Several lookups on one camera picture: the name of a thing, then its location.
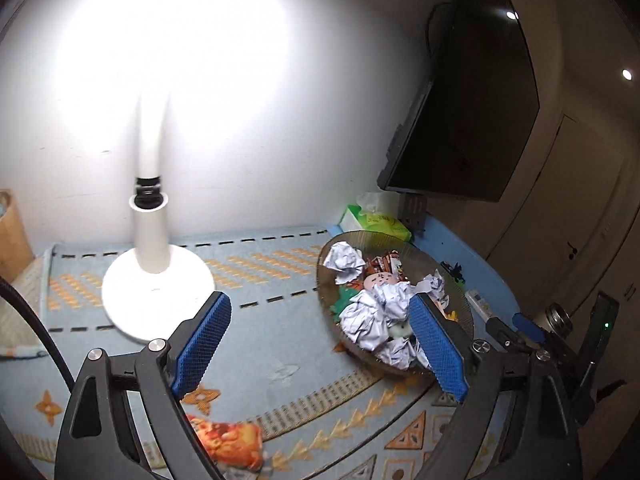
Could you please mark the beige closet door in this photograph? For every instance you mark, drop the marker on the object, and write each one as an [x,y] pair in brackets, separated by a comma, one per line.
[565,210]

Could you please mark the beige woven mat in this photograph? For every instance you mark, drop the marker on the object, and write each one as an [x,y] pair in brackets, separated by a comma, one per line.
[20,320]

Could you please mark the white desk lamp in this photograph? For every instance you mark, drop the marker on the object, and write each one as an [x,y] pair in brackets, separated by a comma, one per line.
[150,240]

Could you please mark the ceiling spotlight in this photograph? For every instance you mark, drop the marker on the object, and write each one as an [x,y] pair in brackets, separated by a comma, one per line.
[626,74]

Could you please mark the black flat screen monitor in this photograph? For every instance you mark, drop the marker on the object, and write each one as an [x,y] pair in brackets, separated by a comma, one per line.
[465,110]

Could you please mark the cardboard pen holder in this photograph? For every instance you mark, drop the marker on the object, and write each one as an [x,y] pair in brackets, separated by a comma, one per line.
[15,240]

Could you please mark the green tissue pack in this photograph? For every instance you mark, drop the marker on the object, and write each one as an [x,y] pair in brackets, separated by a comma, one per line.
[375,220]

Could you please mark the person's right forearm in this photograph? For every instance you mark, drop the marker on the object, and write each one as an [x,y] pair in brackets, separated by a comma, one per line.
[610,435]

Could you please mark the blue patterned woven table mat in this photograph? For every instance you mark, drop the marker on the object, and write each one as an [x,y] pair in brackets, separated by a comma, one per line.
[280,340]

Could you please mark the orange snack packet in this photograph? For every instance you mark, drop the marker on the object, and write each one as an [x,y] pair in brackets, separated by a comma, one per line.
[225,440]

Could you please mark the white paper balls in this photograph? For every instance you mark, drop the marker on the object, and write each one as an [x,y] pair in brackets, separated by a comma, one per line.
[380,279]

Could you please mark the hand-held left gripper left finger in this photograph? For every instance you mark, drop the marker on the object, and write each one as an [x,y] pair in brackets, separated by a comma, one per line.
[205,345]

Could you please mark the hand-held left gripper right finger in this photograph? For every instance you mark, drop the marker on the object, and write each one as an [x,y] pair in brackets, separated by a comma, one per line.
[440,350]

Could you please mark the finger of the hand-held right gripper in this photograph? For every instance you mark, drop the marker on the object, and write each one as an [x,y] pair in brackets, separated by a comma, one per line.
[505,332]
[527,324]

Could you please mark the gold ribbed glass bowl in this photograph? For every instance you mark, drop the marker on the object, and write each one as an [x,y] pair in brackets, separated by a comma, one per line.
[328,285]

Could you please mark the white remote control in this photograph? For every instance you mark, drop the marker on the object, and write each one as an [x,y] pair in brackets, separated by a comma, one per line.
[480,302]

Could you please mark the white paper ball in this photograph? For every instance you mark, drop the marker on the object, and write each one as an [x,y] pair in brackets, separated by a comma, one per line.
[362,325]
[400,355]
[392,302]
[432,287]
[345,262]

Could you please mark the white round object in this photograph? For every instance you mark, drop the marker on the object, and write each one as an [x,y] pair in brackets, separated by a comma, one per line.
[400,330]

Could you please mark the torn orange cartoon package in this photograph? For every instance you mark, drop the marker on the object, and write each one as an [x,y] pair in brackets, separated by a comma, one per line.
[385,262]

